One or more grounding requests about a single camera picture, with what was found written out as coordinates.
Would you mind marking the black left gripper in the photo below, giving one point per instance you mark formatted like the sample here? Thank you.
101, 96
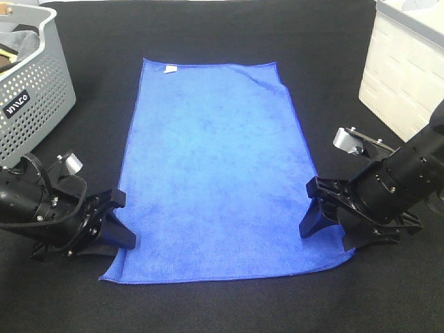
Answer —
77, 224

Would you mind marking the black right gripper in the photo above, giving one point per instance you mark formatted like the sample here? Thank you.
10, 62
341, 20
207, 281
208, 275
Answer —
334, 203

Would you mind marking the blue microfiber towel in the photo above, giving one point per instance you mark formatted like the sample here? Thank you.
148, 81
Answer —
214, 171

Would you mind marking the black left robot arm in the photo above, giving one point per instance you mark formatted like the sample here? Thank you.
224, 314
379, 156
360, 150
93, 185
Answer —
24, 197

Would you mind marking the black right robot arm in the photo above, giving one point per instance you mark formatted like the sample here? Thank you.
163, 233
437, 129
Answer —
381, 195

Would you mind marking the black table cloth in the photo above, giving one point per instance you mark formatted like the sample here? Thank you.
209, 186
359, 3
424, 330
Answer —
320, 48

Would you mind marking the grey perforated laundry basket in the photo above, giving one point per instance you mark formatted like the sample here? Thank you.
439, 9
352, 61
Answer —
37, 93

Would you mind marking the white plastic storage box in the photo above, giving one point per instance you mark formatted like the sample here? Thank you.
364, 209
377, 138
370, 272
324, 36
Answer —
402, 81

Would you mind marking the brown yellow cloth in basket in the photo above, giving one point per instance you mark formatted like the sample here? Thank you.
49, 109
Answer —
8, 58

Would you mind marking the grey towel in basket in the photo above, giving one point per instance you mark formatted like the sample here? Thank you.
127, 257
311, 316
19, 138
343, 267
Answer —
20, 43

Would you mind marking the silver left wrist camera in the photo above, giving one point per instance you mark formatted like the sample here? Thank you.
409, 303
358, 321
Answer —
70, 163

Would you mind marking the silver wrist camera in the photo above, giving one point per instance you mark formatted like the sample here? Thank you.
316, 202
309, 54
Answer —
347, 142
70, 163

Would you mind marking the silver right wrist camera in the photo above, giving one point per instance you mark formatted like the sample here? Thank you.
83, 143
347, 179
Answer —
347, 142

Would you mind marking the wooden basket handle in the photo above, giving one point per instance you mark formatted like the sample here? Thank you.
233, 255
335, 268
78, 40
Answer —
5, 9

